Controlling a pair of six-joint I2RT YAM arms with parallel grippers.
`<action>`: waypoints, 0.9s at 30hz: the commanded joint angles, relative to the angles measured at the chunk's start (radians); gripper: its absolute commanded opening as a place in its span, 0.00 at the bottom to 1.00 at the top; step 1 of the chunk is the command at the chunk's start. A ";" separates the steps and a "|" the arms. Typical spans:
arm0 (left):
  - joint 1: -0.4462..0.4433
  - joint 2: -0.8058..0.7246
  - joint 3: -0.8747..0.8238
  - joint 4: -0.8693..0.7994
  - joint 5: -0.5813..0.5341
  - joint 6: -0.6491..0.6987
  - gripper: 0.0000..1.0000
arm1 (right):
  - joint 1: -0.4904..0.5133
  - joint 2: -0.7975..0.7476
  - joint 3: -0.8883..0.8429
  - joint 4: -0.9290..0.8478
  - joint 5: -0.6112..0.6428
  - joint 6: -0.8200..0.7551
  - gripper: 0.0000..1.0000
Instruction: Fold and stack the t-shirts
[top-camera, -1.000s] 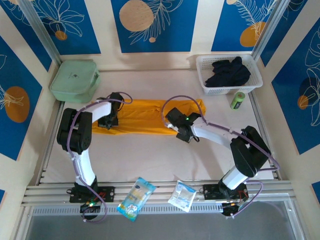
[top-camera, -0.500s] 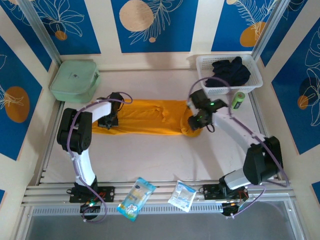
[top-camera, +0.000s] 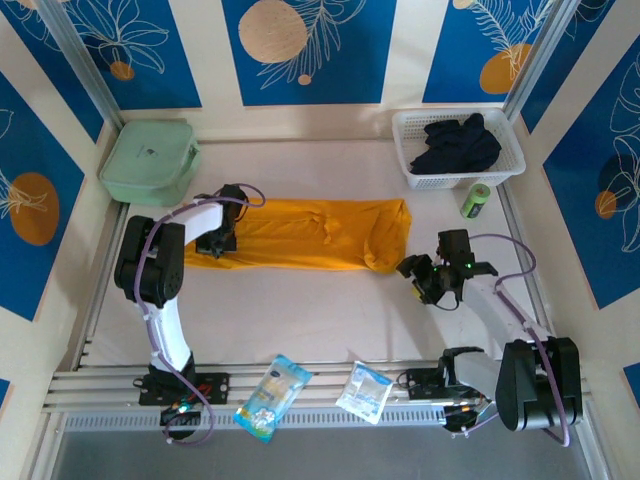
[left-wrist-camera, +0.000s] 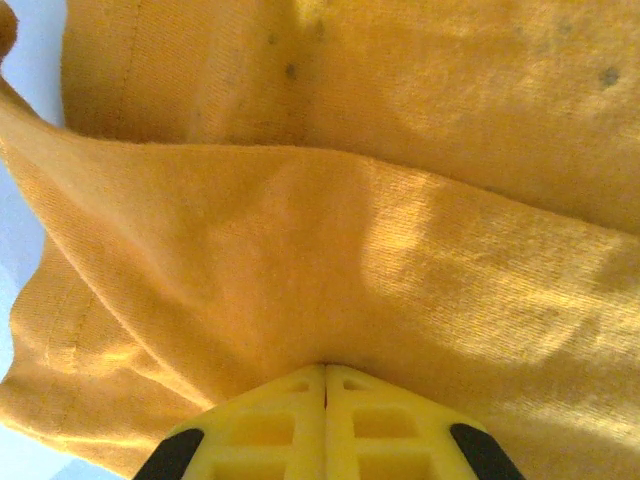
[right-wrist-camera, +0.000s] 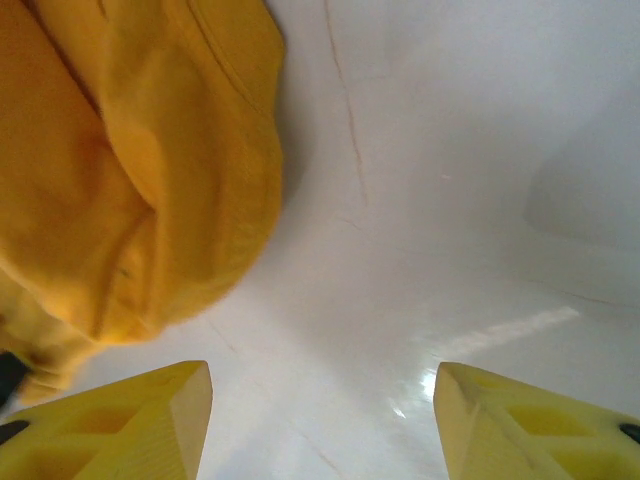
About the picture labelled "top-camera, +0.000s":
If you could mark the yellow t-shirt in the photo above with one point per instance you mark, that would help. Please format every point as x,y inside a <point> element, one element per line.
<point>300,235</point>

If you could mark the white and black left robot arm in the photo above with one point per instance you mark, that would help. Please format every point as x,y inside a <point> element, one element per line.
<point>167,335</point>

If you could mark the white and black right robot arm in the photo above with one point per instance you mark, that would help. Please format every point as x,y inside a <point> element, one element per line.
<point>492,305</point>

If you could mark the green tape roll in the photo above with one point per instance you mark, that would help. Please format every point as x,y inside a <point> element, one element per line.
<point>475,202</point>

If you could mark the mint green zip case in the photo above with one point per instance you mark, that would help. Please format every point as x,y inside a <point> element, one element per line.
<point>145,155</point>

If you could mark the white and blue wipes packet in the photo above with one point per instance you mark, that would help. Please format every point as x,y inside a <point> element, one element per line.
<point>364,394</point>

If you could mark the navy blue t-shirt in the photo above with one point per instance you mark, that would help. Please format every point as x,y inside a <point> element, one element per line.
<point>465,145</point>

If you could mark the black controller board with LEDs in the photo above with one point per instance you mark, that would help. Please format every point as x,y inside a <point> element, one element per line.
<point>462,417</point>
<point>180,412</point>

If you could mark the white plastic mesh basket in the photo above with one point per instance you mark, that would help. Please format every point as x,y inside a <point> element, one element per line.
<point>412,130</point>

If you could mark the blue and yellow wipes packet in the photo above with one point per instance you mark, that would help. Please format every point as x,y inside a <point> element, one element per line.
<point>272,395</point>

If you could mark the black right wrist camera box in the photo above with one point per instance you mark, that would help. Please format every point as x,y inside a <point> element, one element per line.
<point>453,244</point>

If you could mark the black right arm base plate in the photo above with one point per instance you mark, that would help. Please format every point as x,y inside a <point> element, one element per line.
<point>420,385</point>

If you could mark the aluminium side rail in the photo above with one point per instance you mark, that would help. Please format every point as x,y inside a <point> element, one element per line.
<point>540,280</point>
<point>97,310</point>

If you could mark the long aluminium base rail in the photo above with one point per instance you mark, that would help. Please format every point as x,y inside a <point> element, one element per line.
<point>327,382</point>

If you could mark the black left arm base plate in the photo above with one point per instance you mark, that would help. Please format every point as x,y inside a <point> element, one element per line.
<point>215,387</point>

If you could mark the aluminium frame post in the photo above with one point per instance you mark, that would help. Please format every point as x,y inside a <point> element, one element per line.
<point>535,60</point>
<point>82,65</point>

